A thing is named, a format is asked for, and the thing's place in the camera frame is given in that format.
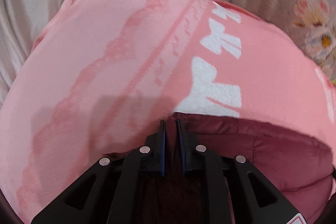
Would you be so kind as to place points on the maroon quilted down jacket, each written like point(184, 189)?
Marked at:
point(298, 165)

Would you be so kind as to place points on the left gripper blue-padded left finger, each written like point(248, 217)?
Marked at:
point(157, 144)

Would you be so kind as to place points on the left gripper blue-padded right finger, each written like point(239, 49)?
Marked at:
point(192, 153)

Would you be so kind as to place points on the pink fleece blanket with bows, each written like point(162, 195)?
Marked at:
point(103, 73)

